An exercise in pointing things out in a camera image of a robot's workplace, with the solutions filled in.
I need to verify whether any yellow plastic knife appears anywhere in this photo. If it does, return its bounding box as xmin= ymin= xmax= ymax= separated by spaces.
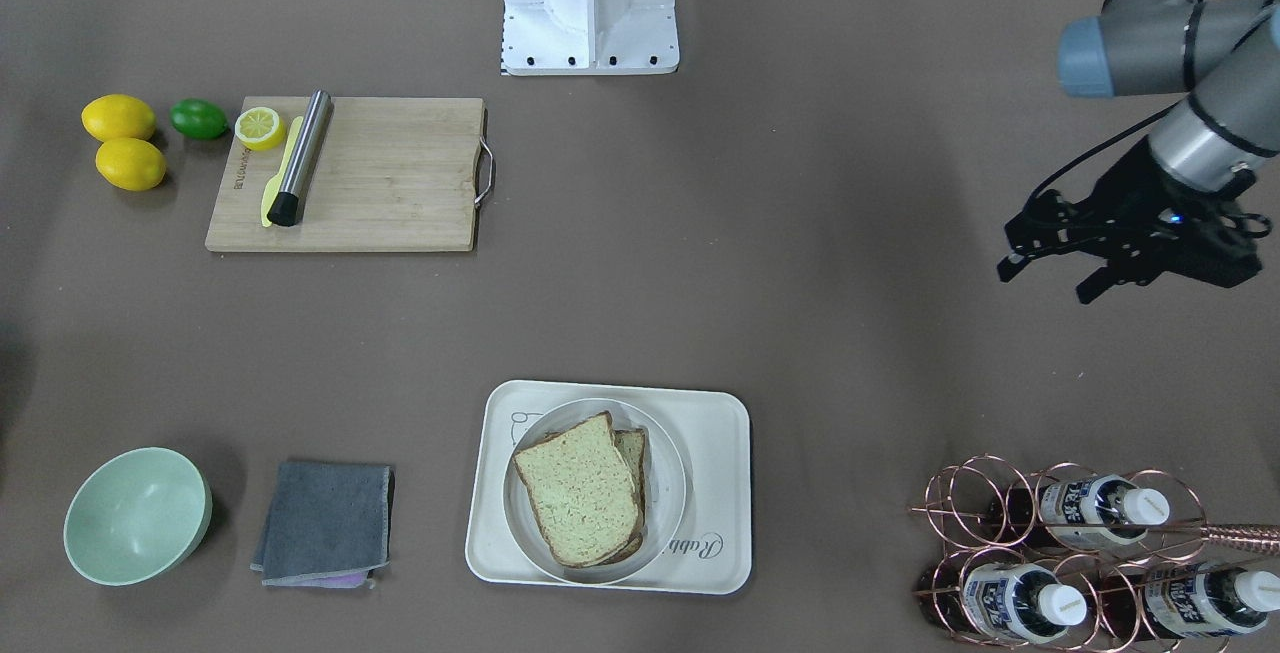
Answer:
xmin=260 ymin=117 xmax=303 ymax=228

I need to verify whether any white round plate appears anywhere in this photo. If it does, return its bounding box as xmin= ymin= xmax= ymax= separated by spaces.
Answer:
xmin=495 ymin=394 xmax=689 ymax=588

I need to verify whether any copper wire bottle rack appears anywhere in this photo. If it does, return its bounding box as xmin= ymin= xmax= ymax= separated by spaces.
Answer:
xmin=913 ymin=455 xmax=1277 ymax=652

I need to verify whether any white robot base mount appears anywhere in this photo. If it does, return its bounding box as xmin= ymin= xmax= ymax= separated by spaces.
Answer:
xmin=500 ymin=0 xmax=680 ymax=76

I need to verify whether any grey folded cloth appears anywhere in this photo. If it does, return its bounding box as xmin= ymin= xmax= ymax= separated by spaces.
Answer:
xmin=250 ymin=460 xmax=394 ymax=589

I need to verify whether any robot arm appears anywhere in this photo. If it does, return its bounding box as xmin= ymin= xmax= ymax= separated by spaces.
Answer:
xmin=997 ymin=0 xmax=1279 ymax=303

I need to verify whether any yellow lemon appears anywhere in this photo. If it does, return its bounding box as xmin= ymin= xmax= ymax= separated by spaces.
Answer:
xmin=81 ymin=93 xmax=157 ymax=142
xmin=95 ymin=138 xmax=166 ymax=192

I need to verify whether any plain bread slice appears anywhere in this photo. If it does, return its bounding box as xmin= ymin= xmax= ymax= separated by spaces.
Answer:
xmin=515 ymin=411 xmax=639 ymax=568

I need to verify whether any yellow lemon upper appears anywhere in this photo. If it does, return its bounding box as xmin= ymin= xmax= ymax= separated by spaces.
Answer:
xmin=81 ymin=93 xmax=157 ymax=142

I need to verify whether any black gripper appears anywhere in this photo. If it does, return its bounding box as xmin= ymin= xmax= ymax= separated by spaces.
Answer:
xmin=996 ymin=141 xmax=1272 ymax=305

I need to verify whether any bamboo cutting board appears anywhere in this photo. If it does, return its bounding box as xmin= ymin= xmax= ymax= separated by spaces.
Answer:
xmin=205 ymin=97 xmax=486 ymax=254

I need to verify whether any green lime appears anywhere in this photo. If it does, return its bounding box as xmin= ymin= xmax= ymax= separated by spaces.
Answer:
xmin=169 ymin=99 xmax=229 ymax=141

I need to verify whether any tea bottle front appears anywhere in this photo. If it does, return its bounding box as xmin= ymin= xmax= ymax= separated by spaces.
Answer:
xmin=914 ymin=556 xmax=1088 ymax=645

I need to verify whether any yellow lemon lower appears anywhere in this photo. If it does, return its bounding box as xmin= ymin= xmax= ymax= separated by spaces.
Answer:
xmin=95 ymin=138 xmax=166 ymax=192

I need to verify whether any cream rabbit tray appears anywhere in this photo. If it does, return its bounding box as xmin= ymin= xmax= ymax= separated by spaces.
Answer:
xmin=465 ymin=380 xmax=753 ymax=595

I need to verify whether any mint green bowl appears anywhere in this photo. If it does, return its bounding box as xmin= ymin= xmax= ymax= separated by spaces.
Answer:
xmin=63 ymin=447 xmax=212 ymax=586

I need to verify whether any half lemon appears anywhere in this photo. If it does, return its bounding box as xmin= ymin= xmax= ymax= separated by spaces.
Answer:
xmin=233 ymin=106 xmax=289 ymax=151

